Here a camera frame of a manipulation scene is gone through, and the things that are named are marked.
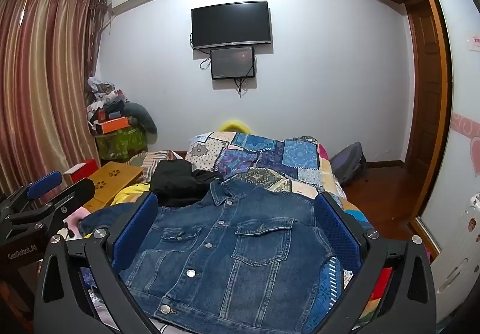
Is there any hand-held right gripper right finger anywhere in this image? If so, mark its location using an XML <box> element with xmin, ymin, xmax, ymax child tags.
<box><xmin>314</xmin><ymin>191</ymin><xmax>437</xmax><ymax>334</ymax></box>

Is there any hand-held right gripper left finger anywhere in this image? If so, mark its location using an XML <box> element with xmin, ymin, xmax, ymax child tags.
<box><xmin>33</xmin><ymin>191</ymin><xmax>166</xmax><ymax>334</ymax></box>

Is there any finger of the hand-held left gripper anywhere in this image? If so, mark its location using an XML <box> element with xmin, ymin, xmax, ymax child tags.
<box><xmin>44</xmin><ymin>179</ymin><xmax>96</xmax><ymax>211</ymax></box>
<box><xmin>25</xmin><ymin>171</ymin><xmax>63</xmax><ymax>201</ymax></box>

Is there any blue denim jacket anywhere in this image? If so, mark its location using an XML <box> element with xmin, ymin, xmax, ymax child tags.
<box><xmin>79</xmin><ymin>178</ymin><xmax>347</xmax><ymax>328</ymax></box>

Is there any pile of clothes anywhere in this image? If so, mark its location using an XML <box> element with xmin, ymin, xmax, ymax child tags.
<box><xmin>86</xmin><ymin>77</ymin><xmax>130</xmax><ymax>125</ymax></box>

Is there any red box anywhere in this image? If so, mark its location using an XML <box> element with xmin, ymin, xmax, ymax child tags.
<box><xmin>63</xmin><ymin>158</ymin><xmax>99</xmax><ymax>184</ymax></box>

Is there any pink cloth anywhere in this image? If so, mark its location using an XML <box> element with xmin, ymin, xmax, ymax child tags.
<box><xmin>62</xmin><ymin>206</ymin><xmax>89</xmax><ymax>231</ymax></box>

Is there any wooden lap desk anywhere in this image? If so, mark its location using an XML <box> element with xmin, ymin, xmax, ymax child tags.
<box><xmin>80</xmin><ymin>161</ymin><xmax>145</xmax><ymax>213</ymax></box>

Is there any yellow blanket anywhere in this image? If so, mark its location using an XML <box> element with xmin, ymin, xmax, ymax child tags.
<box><xmin>112</xmin><ymin>183</ymin><xmax>151</xmax><ymax>206</ymax></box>

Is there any blue patterned bedsheet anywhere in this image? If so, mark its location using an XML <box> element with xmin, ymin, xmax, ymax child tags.
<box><xmin>307</xmin><ymin>199</ymin><xmax>394</xmax><ymax>334</ymax></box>

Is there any green patterned bag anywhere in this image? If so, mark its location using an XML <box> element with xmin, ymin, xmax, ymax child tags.
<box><xmin>94</xmin><ymin>126</ymin><xmax>148</xmax><ymax>161</ymax></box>

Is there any black garment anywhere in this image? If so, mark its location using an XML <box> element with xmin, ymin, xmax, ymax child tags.
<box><xmin>149</xmin><ymin>159</ymin><xmax>226</xmax><ymax>208</ymax></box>

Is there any grey backpack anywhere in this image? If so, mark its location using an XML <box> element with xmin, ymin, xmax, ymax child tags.
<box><xmin>330</xmin><ymin>142</ymin><xmax>367</xmax><ymax>187</ymax></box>

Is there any orange box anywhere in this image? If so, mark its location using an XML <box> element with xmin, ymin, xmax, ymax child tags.
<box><xmin>100</xmin><ymin>117</ymin><xmax>130</xmax><ymax>134</ymax></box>

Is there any striped cloth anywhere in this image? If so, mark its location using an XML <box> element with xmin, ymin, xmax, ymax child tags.
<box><xmin>127</xmin><ymin>149</ymin><xmax>188</xmax><ymax>181</ymax></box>

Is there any patchwork quilt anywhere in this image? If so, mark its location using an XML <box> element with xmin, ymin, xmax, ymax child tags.
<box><xmin>185</xmin><ymin>131</ymin><xmax>346</xmax><ymax>201</ymax></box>

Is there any striped curtain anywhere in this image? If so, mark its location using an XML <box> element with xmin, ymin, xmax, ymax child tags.
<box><xmin>0</xmin><ymin>0</ymin><xmax>110</xmax><ymax>201</ymax></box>

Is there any white cabinet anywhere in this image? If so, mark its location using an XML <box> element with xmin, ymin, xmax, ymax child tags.
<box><xmin>430</xmin><ymin>191</ymin><xmax>480</xmax><ymax>299</ymax></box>

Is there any yellow plastic object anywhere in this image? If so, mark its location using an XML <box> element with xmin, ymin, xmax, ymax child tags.
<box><xmin>218</xmin><ymin>119</ymin><xmax>253</xmax><ymax>134</ymax></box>

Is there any wooden door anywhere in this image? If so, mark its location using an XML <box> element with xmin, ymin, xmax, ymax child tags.
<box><xmin>403</xmin><ymin>0</ymin><xmax>448</xmax><ymax>171</ymax></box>

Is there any small black monitor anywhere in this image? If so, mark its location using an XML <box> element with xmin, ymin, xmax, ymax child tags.
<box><xmin>210</xmin><ymin>47</ymin><xmax>256</xmax><ymax>80</ymax></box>

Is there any white wardrobe sliding door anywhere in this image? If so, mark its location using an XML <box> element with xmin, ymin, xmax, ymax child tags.
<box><xmin>412</xmin><ymin>0</ymin><xmax>480</xmax><ymax>244</ymax></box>

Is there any wall-mounted black television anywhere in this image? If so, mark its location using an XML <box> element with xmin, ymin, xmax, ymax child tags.
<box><xmin>191</xmin><ymin>1</ymin><xmax>272</xmax><ymax>51</ymax></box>

